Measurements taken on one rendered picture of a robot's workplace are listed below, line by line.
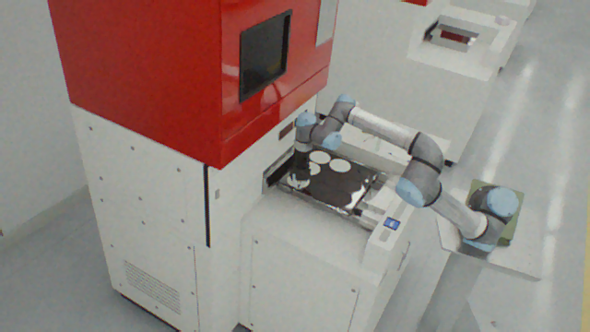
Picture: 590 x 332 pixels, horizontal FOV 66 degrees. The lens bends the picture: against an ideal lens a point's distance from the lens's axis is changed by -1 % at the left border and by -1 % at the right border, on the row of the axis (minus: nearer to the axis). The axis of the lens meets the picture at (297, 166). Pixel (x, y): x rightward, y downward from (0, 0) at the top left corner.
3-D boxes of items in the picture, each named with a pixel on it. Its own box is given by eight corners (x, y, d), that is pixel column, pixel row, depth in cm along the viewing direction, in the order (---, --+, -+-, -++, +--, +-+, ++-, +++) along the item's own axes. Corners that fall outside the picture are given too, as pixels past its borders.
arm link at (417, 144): (455, 140, 157) (336, 88, 177) (441, 167, 156) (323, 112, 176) (455, 149, 168) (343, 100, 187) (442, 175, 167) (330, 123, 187)
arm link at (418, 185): (513, 226, 180) (427, 159, 156) (496, 259, 179) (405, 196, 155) (489, 218, 191) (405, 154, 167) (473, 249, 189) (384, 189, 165)
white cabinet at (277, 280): (237, 332, 243) (240, 221, 194) (320, 227, 312) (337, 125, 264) (346, 396, 220) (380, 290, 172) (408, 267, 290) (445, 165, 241)
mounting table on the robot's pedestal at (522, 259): (526, 231, 224) (536, 211, 217) (530, 299, 190) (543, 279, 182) (435, 204, 235) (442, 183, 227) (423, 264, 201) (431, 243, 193)
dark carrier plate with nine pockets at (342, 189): (278, 183, 204) (278, 182, 204) (314, 148, 229) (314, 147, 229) (348, 213, 192) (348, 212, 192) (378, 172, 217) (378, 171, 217)
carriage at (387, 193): (358, 224, 193) (359, 219, 192) (388, 181, 220) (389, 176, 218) (375, 232, 191) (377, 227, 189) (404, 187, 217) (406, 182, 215)
